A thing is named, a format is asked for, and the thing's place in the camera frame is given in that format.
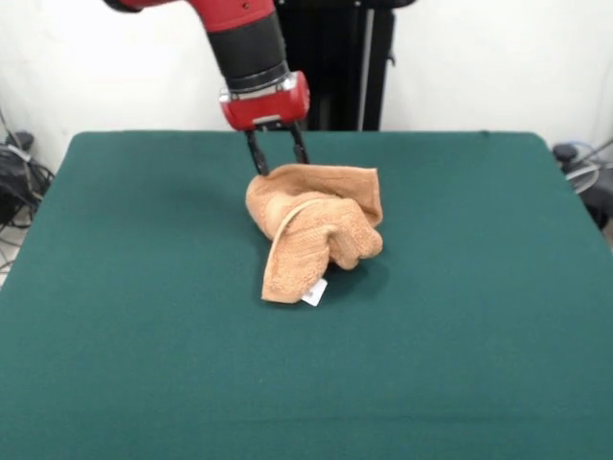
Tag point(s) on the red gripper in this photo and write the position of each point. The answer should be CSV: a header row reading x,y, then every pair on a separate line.
x,y
268,105

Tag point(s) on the tan terry towel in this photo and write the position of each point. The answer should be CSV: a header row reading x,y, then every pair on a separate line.
x,y
297,249

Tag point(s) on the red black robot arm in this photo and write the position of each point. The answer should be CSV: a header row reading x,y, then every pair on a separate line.
x,y
249,52

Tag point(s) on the dark green table cloth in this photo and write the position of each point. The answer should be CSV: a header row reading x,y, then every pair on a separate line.
x,y
143,335

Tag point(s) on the grey round stand base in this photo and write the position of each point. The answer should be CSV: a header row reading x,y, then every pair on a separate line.
x,y
582,177

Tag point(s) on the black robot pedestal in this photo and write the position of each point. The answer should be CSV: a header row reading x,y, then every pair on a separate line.
x,y
335,72

